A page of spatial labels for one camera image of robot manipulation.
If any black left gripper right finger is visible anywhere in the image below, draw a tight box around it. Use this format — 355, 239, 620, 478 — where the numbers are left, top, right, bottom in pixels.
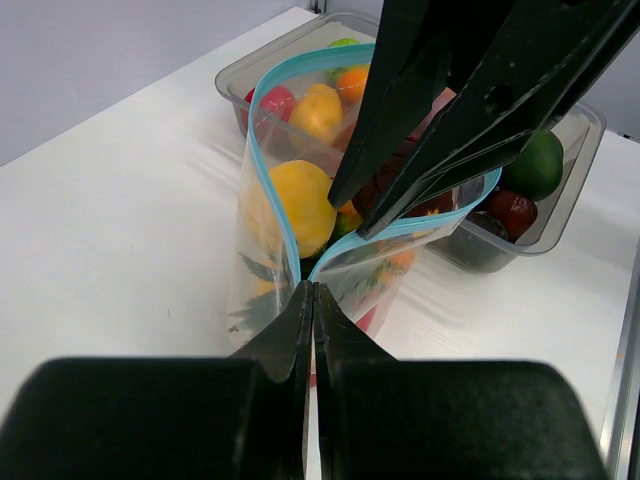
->
313, 284, 606, 479

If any small yellow peach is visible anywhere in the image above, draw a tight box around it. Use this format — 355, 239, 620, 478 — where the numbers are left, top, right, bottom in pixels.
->
244, 160, 337, 259

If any small red pepper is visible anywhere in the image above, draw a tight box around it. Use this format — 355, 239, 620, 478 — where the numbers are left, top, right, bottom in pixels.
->
355, 306, 377, 333

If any dark green avocado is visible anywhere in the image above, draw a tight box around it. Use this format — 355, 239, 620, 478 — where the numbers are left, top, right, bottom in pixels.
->
501, 131, 564, 202

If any dark red apple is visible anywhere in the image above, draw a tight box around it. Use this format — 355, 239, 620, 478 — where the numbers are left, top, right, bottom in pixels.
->
486, 190, 538, 243

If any right aluminium frame post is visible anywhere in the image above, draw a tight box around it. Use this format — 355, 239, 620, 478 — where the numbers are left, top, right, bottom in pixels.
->
600, 249, 639, 479

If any yellow green pineapple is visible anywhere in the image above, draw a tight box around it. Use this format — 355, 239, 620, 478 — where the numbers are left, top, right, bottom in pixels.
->
227, 199, 419, 334

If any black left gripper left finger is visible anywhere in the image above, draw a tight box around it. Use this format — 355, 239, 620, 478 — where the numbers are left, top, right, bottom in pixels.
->
1, 281, 313, 479

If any orange fruit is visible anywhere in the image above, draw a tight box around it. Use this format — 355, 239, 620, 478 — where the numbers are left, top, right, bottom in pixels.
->
336, 65, 369, 105

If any clear blue zip bag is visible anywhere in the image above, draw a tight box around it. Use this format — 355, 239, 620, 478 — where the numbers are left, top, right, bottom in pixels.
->
227, 44, 499, 346

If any green lime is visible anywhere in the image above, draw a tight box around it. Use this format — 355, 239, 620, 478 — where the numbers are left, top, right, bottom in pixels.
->
326, 37, 360, 85

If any clear plastic food bin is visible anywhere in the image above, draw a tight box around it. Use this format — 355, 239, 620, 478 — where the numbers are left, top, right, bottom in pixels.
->
214, 11, 606, 273

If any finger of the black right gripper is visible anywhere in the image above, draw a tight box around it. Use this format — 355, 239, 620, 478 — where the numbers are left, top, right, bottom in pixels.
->
328, 1, 520, 208
359, 1, 639, 238

